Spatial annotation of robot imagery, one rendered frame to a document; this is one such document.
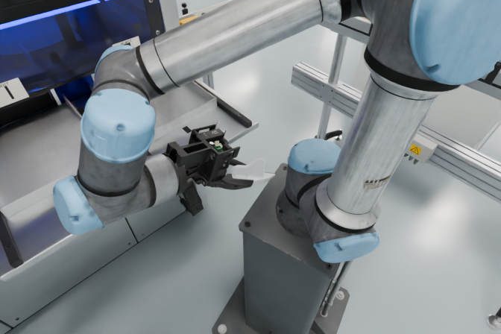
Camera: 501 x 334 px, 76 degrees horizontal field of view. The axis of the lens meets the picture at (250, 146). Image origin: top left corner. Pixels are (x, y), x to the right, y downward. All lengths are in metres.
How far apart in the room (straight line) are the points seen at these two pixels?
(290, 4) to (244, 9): 0.06
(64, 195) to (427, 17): 0.43
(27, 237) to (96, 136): 0.52
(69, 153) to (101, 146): 0.62
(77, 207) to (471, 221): 1.96
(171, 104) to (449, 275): 1.49
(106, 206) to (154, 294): 1.24
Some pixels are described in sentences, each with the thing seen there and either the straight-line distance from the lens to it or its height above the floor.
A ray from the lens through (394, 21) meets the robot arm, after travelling 0.38.
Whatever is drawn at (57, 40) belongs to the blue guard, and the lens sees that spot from 1.02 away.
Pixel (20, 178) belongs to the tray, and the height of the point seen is 0.88.
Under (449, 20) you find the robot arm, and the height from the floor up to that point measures 1.39.
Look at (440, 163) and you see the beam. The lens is 1.63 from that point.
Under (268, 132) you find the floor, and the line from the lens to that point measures 2.23.
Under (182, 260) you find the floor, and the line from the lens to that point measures 1.70.
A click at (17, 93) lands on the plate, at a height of 1.01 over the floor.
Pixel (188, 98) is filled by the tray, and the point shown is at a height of 0.88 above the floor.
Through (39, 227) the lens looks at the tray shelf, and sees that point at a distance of 0.87.
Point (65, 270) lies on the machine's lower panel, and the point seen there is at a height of 0.23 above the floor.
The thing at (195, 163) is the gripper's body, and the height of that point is 1.13.
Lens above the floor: 1.51
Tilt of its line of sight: 45 degrees down
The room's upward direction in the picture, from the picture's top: straight up
